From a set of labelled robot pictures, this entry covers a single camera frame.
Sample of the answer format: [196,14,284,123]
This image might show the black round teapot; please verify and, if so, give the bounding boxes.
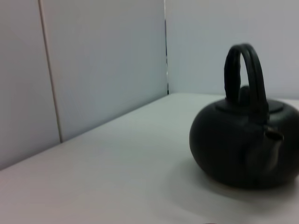
[189,43,299,190]

